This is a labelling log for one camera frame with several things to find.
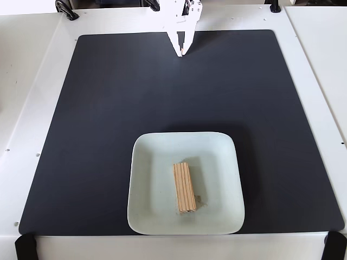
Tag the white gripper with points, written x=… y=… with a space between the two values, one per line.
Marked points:
x=181 y=24

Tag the plywood wooden block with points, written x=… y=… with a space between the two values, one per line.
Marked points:
x=185 y=189

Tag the pale square plate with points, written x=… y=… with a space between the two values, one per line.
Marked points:
x=151 y=173

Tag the black base clamp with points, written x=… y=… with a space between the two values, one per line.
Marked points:
x=153 y=5

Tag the black rubber mat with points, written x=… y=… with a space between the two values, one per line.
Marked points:
x=217 y=94

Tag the black table clamp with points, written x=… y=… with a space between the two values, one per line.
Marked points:
x=66 y=9
x=273 y=6

